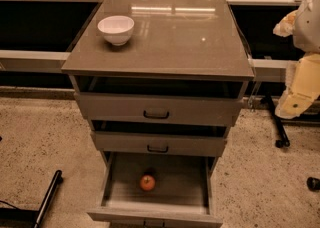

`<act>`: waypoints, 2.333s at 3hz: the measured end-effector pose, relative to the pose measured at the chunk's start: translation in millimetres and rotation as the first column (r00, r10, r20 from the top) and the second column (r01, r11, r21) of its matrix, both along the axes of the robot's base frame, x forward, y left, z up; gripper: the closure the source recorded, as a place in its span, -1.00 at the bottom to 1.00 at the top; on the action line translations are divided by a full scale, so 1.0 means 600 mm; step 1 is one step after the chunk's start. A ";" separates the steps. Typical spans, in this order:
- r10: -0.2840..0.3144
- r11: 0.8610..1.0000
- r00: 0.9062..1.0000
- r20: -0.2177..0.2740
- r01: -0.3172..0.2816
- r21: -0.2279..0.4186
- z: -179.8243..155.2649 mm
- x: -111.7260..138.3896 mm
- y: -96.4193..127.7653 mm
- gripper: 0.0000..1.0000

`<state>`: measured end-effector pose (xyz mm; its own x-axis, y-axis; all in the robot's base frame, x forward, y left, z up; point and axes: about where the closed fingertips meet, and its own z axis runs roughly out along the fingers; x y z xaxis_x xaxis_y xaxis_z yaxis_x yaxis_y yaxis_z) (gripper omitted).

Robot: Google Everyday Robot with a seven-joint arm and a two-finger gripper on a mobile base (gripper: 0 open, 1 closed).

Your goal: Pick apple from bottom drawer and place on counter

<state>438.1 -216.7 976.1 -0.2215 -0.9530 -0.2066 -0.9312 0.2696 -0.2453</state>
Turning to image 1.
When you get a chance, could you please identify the black drawer handle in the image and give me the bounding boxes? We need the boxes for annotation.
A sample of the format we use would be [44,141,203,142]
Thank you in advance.
[147,145,169,154]
[143,110,170,119]

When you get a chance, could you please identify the grey bottom drawer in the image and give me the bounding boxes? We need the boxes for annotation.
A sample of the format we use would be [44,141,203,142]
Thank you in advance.
[88,153,222,228]

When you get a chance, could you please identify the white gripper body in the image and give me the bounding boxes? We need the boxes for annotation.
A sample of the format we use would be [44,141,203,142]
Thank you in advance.
[285,53,320,106]

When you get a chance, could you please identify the grey metal rail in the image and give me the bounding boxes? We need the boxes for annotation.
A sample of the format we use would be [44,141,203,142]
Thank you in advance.
[0,50,70,73]

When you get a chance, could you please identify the grey top drawer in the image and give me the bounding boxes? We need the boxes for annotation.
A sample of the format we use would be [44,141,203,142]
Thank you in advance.
[75,77,242,126]

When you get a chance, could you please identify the grey drawer cabinet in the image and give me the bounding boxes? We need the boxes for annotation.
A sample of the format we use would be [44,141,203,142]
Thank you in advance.
[61,0,255,160]

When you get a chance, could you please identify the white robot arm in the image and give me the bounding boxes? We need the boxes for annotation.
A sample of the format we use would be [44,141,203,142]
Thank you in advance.
[273,0,320,119]

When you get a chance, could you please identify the black caster wheel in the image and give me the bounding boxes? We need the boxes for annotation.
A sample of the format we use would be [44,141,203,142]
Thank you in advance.
[307,177,320,191]

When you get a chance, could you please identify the grey middle drawer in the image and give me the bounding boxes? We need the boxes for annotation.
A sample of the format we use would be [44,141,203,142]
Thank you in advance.
[91,121,228,157]

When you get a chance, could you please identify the red apple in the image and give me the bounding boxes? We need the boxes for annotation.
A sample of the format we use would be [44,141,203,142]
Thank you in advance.
[140,175,156,191]

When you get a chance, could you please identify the black stand leg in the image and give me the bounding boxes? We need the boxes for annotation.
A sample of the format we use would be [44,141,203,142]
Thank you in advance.
[32,170,63,228]
[265,94,290,148]

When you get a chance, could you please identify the white ceramic bowl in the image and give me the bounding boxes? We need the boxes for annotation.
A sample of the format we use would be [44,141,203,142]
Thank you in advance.
[97,15,135,46]

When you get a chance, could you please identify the black top drawer handle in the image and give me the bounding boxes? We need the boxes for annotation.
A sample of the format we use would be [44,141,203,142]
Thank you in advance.
[143,110,170,119]

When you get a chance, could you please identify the grey drawer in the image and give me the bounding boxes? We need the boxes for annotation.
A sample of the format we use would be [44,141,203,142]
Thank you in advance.
[91,121,228,157]
[88,153,222,228]
[75,77,242,126]

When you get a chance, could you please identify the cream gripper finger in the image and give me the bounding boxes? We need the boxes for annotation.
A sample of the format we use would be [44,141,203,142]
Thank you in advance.
[275,92,312,119]
[273,10,297,37]

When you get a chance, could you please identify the black stand leg left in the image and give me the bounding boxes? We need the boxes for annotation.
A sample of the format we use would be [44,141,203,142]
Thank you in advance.
[32,170,63,228]

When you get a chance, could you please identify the black stand leg right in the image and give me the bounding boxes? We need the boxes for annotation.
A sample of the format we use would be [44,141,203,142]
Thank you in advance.
[265,94,290,148]

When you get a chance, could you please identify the black middle drawer handle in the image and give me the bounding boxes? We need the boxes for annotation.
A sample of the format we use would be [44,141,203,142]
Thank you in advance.
[147,145,169,154]

